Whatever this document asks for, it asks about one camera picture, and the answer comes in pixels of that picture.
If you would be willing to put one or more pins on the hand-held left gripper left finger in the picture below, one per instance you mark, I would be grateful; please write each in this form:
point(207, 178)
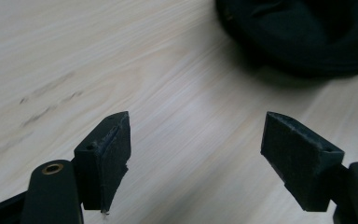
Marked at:
point(105, 168)

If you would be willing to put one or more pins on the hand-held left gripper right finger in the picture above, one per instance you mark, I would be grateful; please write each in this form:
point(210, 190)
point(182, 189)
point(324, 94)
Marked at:
point(298, 161)

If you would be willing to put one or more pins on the dark cloth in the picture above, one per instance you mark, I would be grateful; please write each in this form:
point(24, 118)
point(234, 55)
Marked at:
point(298, 34)

